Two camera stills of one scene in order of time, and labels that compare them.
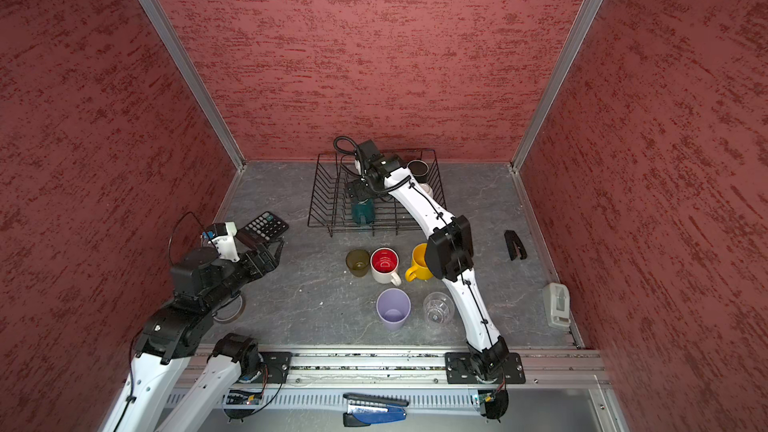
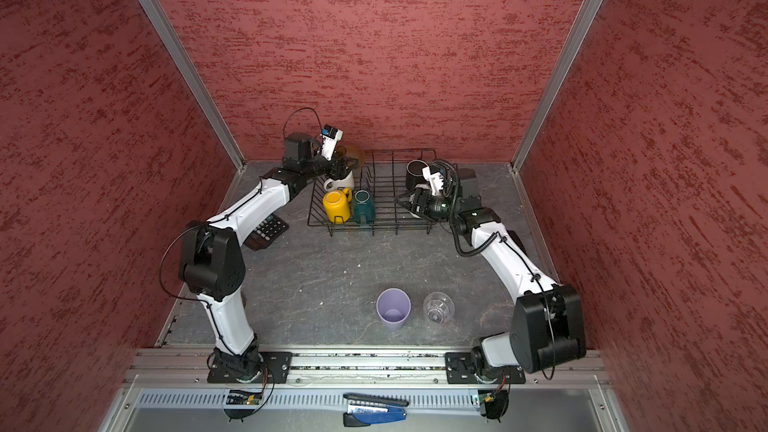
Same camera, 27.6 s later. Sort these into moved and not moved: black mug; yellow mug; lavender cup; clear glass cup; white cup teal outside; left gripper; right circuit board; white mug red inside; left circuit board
Moved: yellow mug; left gripper; white mug red inside
Not moved: white cup teal outside; clear glass cup; right circuit board; black mug; lavender cup; left circuit board
